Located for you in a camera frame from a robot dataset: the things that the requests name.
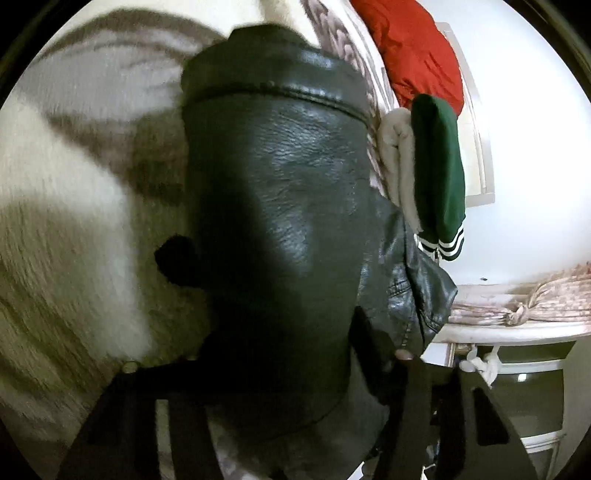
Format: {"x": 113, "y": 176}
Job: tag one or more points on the white plush toy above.
{"x": 482, "y": 367}

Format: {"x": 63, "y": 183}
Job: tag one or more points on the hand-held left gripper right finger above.
{"x": 415, "y": 392}

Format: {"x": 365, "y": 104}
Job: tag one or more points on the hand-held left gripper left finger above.
{"x": 184, "y": 383}

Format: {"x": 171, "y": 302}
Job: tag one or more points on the black leather jacket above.
{"x": 286, "y": 207}

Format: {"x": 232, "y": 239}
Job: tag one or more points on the green striped folded garment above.
{"x": 438, "y": 175}

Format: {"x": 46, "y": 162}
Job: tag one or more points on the red quilt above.
{"x": 406, "y": 50}

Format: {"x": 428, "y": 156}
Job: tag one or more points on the beige bed headboard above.
{"x": 478, "y": 161}

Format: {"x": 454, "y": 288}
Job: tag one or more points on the pink floral curtain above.
{"x": 545, "y": 300}

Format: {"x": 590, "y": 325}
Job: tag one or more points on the beige folded garment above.
{"x": 397, "y": 152}

